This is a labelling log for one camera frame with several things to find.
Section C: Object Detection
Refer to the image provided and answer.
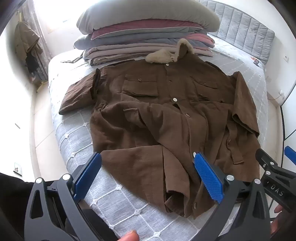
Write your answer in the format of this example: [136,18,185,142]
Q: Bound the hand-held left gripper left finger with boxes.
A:
[24,152,118,241]

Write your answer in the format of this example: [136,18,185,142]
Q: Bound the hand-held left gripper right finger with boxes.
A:
[192,152,272,241]

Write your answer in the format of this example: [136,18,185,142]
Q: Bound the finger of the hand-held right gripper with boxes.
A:
[255,148,284,177]
[284,146,296,160]

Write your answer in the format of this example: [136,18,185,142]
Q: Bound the brown coat with fur collar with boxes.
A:
[59,38,262,219]

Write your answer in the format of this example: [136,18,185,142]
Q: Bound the hanging dark clothes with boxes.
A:
[25,52,40,81]

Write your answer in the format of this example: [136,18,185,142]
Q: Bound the person's right hand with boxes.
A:
[270,204,285,235]

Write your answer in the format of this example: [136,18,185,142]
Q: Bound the person's left hand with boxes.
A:
[121,232,140,241]

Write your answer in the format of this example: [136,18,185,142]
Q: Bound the grey checked bed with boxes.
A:
[47,30,269,241]

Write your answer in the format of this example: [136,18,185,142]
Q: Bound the person's dark clothing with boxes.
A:
[0,173,35,241]

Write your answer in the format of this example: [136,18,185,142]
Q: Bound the beige folded quilt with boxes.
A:
[83,44,213,66]

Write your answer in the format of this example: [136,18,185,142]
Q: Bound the grey padded headboard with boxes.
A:
[201,0,275,66]

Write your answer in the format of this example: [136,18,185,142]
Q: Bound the patterned curtain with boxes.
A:
[22,0,52,81]

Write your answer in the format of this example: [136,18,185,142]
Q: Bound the pink folded quilt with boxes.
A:
[183,34,215,49]

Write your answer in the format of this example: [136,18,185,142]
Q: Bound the hanging olive jacket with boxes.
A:
[14,21,43,61]

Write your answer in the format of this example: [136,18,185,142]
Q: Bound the maroon folded quilt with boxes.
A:
[91,20,204,40]

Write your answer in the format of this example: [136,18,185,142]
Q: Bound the bright window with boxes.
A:
[32,0,93,33]

